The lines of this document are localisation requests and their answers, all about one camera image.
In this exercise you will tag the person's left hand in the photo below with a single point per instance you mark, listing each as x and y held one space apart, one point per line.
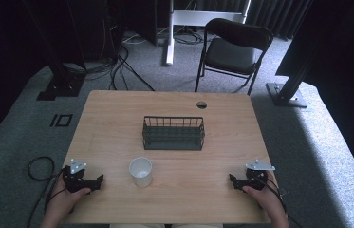
65 202

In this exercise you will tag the white cup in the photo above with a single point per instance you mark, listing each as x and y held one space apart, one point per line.
140 172

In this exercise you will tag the black metal stand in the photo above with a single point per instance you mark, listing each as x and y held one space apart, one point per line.
287 95
60 85

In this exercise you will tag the white desk frame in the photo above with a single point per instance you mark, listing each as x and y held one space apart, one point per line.
193 17

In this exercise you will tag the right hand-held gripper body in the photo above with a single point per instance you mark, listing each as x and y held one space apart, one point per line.
256 177

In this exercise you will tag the person's right hand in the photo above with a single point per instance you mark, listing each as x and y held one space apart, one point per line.
266 199

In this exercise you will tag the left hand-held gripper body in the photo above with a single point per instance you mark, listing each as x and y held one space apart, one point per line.
74 182

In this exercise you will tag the black folding chair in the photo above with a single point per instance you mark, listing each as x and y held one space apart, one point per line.
233 53

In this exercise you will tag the dark curtain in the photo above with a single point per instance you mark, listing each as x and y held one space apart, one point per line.
275 15

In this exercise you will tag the dark cabinet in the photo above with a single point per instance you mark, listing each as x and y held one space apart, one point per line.
141 19

